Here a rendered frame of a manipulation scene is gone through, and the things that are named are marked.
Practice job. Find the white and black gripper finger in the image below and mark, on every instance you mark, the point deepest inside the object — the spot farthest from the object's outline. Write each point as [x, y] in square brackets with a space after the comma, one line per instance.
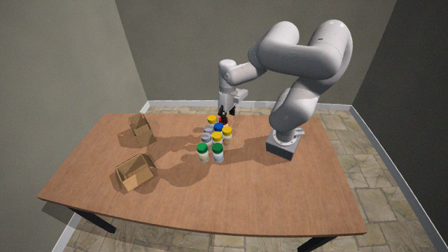
[232, 111]
[223, 117]

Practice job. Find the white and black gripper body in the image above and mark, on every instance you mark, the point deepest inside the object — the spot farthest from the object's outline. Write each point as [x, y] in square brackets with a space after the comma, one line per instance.
[226, 100]

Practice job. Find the white bottle with blue cap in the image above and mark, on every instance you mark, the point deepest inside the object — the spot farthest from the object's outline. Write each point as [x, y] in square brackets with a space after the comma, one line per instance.
[218, 127]

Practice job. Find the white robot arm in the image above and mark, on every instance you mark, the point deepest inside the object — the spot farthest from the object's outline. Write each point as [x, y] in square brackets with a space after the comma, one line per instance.
[320, 64]

